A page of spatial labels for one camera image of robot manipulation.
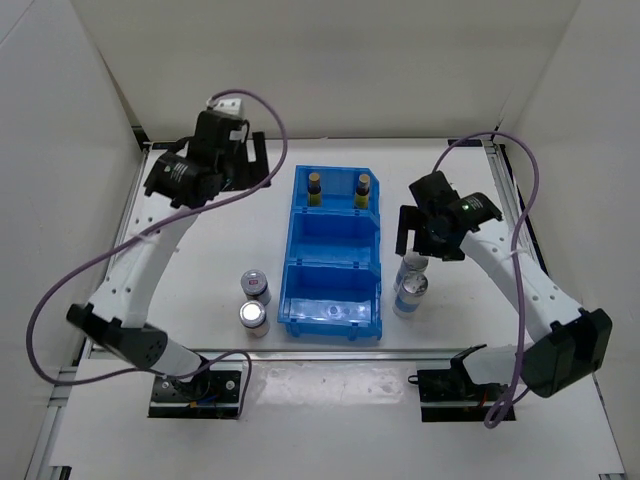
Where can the red label spice jar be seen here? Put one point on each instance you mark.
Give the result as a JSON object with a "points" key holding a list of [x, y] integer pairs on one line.
{"points": [[253, 317], [255, 286]]}

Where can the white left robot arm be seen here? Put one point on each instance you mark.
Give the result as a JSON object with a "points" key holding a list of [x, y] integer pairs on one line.
{"points": [[188, 176]]}

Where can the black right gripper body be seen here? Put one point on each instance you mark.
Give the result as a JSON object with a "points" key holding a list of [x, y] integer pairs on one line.
{"points": [[428, 243]]}

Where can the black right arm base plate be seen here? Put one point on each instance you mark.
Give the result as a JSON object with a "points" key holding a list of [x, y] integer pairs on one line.
{"points": [[448, 397]]}

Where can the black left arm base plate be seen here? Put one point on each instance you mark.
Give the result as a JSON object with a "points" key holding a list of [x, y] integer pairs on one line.
{"points": [[213, 395]]}

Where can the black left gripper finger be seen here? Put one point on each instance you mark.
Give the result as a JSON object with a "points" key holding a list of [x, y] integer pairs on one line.
{"points": [[237, 174], [259, 150]]}

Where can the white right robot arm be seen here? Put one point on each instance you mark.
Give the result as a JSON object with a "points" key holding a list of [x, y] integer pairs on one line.
{"points": [[565, 341]]}

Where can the blue bin near compartment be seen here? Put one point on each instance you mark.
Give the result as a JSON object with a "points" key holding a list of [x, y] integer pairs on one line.
{"points": [[331, 299]]}

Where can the aluminium table frame rail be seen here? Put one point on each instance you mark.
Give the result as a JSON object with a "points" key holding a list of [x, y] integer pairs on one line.
{"points": [[322, 407]]}

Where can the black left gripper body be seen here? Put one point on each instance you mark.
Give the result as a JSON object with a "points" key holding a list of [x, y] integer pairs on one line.
{"points": [[227, 169]]}

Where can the blue label shaker silver lid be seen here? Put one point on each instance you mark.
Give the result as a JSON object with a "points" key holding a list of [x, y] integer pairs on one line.
{"points": [[410, 262]]}

